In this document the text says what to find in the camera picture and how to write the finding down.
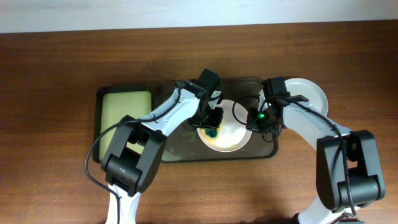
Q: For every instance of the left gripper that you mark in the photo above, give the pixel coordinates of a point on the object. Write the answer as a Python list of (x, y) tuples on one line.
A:
[(210, 121)]

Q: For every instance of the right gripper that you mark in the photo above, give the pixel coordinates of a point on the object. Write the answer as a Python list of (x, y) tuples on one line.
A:
[(252, 125)]

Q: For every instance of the green yellow scrub sponge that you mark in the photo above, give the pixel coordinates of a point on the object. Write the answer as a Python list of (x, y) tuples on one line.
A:
[(211, 134)]

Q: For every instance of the pale pink plate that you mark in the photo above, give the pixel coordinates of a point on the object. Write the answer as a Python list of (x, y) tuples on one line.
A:
[(234, 135)]

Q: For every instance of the pale blue plate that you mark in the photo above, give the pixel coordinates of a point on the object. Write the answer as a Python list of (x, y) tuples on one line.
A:
[(310, 90)]

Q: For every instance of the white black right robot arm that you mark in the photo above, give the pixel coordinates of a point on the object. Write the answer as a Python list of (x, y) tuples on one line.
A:
[(348, 169)]

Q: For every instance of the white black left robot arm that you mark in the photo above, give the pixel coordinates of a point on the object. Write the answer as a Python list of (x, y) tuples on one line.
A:
[(133, 156)]

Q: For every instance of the large brown tray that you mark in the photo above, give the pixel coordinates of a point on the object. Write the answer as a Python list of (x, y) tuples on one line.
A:
[(186, 144)]

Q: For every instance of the small black tray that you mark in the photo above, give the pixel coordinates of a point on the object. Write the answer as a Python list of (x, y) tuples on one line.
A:
[(114, 89)]

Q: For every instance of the yellow-green foam pad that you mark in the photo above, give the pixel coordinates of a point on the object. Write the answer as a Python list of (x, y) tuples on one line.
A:
[(117, 105)]

